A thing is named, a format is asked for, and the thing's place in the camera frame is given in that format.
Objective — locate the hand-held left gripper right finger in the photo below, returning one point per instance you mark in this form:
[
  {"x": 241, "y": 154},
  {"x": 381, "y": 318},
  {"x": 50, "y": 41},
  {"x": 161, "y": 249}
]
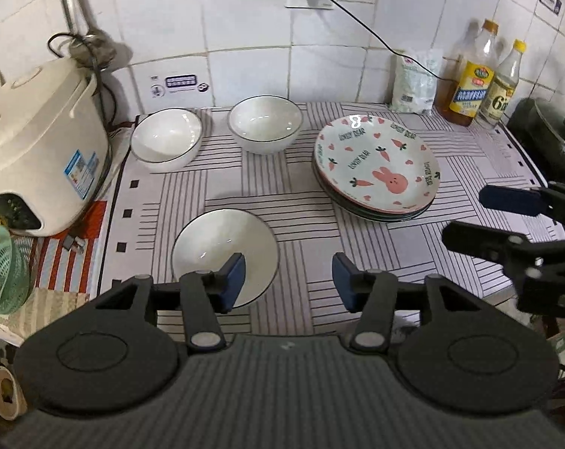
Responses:
[{"x": 343, "y": 280}]

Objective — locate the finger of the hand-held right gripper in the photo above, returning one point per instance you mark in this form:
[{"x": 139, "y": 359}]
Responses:
[
  {"x": 479, "y": 243},
  {"x": 511, "y": 199}
]

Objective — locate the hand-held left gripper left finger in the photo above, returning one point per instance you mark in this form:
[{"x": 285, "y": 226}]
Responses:
[{"x": 235, "y": 280}]

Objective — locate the white bowl with dark rim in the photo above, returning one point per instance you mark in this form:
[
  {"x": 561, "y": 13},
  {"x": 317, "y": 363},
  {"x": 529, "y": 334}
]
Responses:
[
  {"x": 264, "y": 121},
  {"x": 165, "y": 135},
  {"x": 217, "y": 243}
]

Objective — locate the white plate with bunny print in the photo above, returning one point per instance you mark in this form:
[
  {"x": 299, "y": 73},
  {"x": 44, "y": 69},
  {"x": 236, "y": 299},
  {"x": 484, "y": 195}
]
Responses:
[{"x": 376, "y": 159}]

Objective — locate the striped table mat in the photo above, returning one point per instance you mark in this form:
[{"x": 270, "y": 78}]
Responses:
[{"x": 310, "y": 224}]

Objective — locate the glass pot lid wooden knob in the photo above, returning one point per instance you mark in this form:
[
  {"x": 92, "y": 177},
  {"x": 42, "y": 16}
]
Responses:
[{"x": 556, "y": 135}]

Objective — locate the clear vinegar bottle yellow cap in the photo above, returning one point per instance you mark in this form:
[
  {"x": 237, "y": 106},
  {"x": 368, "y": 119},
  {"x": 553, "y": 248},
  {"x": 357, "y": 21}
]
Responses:
[{"x": 497, "y": 98}]

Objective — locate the cooking wine bottle yellow label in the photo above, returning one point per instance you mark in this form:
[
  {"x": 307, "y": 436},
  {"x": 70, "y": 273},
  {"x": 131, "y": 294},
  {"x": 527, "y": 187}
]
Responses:
[{"x": 469, "y": 89}]

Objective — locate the white plastic salt bag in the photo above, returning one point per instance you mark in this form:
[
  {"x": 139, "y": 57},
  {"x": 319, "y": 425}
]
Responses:
[{"x": 413, "y": 84}]

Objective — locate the black power plug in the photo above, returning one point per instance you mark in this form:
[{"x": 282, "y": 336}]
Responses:
[{"x": 74, "y": 243}]

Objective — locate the red striped cloth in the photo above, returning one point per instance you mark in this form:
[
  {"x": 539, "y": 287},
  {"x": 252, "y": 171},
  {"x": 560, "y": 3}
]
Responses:
[{"x": 58, "y": 262}]

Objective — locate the beige woven cloth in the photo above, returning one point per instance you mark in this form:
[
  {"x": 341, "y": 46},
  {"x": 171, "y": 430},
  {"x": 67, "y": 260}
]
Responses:
[{"x": 44, "y": 313}]

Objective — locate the green plastic basket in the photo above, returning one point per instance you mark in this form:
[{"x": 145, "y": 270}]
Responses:
[{"x": 2, "y": 271}]

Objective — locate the cream rice cooker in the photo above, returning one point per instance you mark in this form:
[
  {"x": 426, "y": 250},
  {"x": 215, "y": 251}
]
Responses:
[{"x": 39, "y": 140}]

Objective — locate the white round object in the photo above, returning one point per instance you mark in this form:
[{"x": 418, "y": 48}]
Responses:
[{"x": 2, "y": 402}]

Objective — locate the blue and white wall sticker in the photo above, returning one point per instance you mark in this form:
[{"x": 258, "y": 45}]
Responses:
[{"x": 551, "y": 2}]

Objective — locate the small white wall sticker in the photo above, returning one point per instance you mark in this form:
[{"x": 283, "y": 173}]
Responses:
[{"x": 179, "y": 82}]

